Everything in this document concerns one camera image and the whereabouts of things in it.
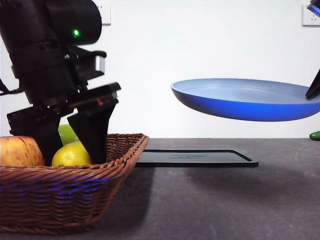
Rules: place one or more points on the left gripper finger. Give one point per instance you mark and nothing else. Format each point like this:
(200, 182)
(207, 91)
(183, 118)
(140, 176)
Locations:
(95, 132)
(50, 140)

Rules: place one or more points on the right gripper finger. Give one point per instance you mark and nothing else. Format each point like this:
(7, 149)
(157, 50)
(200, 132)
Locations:
(314, 87)

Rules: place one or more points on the yellow lemon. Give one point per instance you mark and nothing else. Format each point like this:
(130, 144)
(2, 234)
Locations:
(70, 156)

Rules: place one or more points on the blue round plate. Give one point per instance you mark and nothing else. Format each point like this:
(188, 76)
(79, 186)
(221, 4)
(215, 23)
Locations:
(240, 105)

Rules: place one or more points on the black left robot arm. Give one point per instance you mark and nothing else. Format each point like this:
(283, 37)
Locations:
(75, 15)

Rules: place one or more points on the brown wicker basket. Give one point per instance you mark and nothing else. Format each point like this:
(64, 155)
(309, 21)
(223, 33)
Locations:
(62, 195)

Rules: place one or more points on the green apple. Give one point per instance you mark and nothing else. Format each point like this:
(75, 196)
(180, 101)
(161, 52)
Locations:
(67, 135)

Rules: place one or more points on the red yellow apple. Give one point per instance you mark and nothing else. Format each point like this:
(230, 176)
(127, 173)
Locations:
(20, 151)

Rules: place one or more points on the green cucumber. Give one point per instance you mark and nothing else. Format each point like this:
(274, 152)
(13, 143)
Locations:
(315, 135)

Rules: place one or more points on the black rectangular tray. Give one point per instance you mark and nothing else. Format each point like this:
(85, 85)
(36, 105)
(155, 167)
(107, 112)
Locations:
(195, 158)

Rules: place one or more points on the white wall socket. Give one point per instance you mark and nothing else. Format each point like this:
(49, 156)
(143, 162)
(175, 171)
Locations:
(106, 15)
(308, 20)

